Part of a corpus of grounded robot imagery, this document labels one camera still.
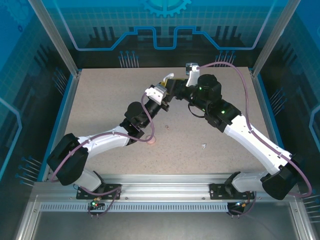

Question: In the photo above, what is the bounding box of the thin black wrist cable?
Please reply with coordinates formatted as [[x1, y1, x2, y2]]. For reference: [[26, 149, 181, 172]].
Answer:
[[187, 102, 208, 118]]

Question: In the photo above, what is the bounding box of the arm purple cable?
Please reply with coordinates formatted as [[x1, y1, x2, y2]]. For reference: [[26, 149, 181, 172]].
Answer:
[[198, 61, 313, 216], [49, 89, 156, 216]]

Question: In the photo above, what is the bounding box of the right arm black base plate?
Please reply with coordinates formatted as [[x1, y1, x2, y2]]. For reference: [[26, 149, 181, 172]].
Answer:
[[209, 183, 256, 201]]

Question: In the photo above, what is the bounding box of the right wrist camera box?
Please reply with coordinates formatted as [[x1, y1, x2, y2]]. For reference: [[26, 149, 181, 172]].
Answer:
[[185, 62, 201, 88]]

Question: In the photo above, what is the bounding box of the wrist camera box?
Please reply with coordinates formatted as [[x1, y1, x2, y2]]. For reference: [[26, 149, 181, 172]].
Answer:
[[185, 62, 201, 88], [145, 84, 168, 105]]

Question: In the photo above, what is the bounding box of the aluminium table side rail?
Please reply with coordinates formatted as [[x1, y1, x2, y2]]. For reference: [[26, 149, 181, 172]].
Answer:
[[41, 71, 82, 182], [249, 67, 298, 183]]

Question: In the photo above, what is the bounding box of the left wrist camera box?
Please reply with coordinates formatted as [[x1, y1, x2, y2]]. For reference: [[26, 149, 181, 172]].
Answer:
[[145, 84, 168, 105]]

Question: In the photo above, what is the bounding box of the aluminium extrusion mounting rail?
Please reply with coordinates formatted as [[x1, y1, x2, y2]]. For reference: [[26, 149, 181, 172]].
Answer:
[[33, 173, 301, 201]]

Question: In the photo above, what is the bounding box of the small LED connector board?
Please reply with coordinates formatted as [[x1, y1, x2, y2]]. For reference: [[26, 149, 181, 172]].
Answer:
[[87, 197, 106, 211], [227, 199, 251, 213]]

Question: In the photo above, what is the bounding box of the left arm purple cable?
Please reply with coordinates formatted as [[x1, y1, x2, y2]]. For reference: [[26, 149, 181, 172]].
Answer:
[[49, 89, 156, 216]]

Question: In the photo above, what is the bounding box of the aluminium frame post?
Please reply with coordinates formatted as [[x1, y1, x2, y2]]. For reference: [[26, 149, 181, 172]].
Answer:
[[27, 0, 82, 77], [251, 0, 302, 77]]

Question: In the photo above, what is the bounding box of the slotted grey cable duct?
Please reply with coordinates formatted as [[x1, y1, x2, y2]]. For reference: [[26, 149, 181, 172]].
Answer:
[[39, 201, 251, 212]]

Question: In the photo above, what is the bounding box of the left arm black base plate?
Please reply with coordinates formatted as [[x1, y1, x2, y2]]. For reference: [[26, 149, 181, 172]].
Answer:
[[76, 183, 123, 201]]

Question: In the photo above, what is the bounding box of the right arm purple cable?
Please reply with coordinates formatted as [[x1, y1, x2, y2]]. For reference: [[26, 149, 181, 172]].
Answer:
[[198, 61, 313, 216]]

